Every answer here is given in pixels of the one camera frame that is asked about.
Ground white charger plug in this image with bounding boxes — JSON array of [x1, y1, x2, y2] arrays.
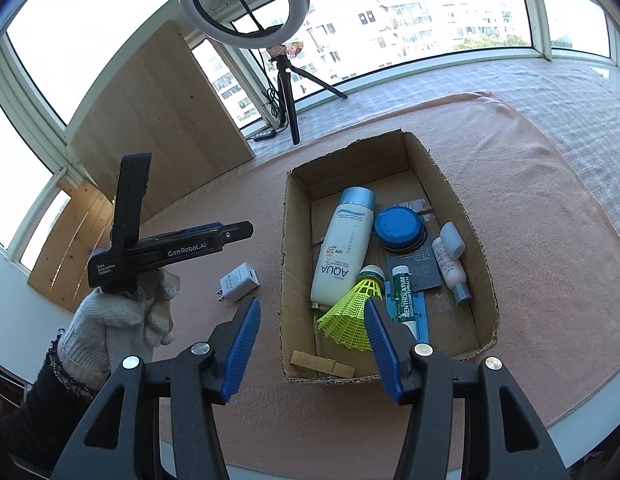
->
[[213, 261, 261, 304]]

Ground checked white cloth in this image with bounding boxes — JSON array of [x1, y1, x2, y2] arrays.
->
[[255, 57, 620, 241]]

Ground black tripod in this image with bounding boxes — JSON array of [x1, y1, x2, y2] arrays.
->
[[267, 55, 348, 146]]

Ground blue round lid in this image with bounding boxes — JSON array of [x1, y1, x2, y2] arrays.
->
[[374, 206, 427, 251]]

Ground white sunscreen bottle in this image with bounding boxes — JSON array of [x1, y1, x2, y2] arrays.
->
[[310, 186, 378, 308]]

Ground person's left hand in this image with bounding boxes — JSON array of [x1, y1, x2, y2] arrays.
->
[[57, 267, 184, 392]]

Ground yellow shuttlecock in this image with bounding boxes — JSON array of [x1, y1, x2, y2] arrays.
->
[[317, 265, 388, 351]]

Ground pine plank board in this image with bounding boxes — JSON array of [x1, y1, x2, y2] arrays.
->
[[27, 180, 115, 313]]

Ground cardboard box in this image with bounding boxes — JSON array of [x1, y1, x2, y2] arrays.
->
[[280, 130, 501, 386]]

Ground large wooden board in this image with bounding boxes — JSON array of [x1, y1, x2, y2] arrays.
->
[[67, 20, 255, 221]]

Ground green lip balm stick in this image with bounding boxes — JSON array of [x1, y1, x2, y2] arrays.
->
[[391, 264, 421, 341]]

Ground small white tube bottle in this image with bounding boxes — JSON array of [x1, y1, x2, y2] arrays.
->
[[431, 238, 473, 306]]

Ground blue phone stand plate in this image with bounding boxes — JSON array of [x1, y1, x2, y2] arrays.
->
[[384, 280, 431, 346]]

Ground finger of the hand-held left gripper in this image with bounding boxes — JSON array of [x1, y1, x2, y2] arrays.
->
[[209, 220, 255, 257], [181, 221, 227, 237]]

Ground black card package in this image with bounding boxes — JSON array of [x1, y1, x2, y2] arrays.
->
[[385, 237, 443, 293]]

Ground pink crumpled tape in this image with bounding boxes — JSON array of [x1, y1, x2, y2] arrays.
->
[[270, 40, 305, 61]]

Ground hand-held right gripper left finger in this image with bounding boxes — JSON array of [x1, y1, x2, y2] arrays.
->
[[50, 297, 263, 480]]

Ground white window frame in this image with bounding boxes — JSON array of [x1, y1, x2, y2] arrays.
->
[[0, 0, 620, 271]]

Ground small white cap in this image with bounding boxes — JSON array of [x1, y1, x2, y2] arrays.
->
[[439, 222, 466, 260]]

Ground person's left forearm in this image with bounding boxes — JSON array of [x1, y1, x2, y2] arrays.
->
[[0, 329, 110, 476]]

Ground wooden clothespin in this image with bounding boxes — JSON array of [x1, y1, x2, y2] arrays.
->
[[290, 351, 357, 378]]

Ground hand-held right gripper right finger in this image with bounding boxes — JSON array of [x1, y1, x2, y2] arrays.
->
[[364, 299, 573, 480]]

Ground black ring light cables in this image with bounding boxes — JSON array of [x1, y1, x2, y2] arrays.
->
[[260, 50, 285, 133]]

